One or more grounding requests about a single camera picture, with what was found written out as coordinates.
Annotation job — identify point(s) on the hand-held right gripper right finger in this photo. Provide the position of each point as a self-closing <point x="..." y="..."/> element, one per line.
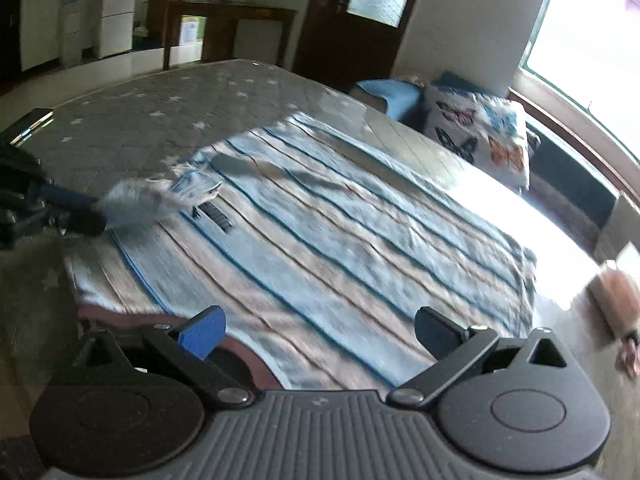
<point x="434" y="332"/>

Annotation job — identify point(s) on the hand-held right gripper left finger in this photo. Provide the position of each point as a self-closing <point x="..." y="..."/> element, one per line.
<point x="202" y="334"/>

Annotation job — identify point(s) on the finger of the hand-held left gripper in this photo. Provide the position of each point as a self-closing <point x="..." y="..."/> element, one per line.
<point x="85" y="222"/>
<point x="70" y="196"/>

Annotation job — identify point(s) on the blue striped shirt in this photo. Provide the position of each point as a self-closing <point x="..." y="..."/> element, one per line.
<point x="320" y="240"/>

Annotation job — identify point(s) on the black flat device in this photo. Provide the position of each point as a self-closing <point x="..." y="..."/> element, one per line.
<point x="32" y="122"/>

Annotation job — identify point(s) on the grey star-print mattress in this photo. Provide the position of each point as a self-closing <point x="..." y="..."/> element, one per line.
<point x="150" y="97"/>

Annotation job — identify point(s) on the white water dispenser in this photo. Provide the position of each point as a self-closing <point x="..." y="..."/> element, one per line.
<point x="71" y="25"/>

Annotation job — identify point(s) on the pink tissue pack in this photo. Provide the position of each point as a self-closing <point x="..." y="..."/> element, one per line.
<point x="612" y="295"/>

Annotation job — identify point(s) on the white refrigerator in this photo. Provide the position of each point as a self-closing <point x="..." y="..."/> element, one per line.
<point x="116" y="10"/>

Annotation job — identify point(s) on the dark window bench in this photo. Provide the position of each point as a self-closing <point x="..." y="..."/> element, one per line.
<point x="570" y="185"/>

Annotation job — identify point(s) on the butterfly print pillow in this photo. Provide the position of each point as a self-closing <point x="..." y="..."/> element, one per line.
<point x="480" y="127"/>

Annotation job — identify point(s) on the blue cushion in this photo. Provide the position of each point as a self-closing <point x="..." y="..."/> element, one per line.
<point x="390" y="97"/>

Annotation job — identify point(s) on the dark wooden table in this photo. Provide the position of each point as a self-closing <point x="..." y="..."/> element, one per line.
<point x="225" y="12"/>

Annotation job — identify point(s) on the dark wooden door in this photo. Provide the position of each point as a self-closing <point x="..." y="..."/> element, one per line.
<point x="350" y="25"/>

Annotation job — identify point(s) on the bright window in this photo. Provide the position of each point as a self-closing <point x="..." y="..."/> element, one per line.
<point x="585" y="40"/>

